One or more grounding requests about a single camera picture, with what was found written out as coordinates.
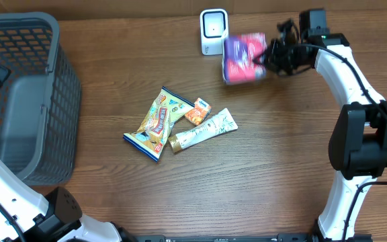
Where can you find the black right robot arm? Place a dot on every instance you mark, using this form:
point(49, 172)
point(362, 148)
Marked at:
point(358, 145)

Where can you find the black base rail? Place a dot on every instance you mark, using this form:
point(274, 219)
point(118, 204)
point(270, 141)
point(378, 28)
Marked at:
point(213, 238)

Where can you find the white barcode scanner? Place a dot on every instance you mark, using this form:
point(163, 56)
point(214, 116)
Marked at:
point(213, 30)

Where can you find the yellow snack bag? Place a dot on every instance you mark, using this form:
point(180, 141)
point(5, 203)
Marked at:
point(155, 129)

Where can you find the white tube gold cap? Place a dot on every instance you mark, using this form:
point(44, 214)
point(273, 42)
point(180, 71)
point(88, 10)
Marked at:
point(218, 124)

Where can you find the small orange box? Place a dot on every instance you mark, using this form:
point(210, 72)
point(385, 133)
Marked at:
point(199, 113)

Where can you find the grey plastic shopping basket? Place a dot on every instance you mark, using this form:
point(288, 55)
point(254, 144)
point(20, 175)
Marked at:
point(39, 102)

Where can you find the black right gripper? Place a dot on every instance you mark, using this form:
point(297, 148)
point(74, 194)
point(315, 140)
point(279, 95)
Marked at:
point(271, 58)

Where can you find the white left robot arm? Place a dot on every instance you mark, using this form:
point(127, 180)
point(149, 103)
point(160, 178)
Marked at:
point(28, 216)

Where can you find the purple red Carefree pack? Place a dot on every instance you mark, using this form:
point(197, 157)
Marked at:
point(238, 57)

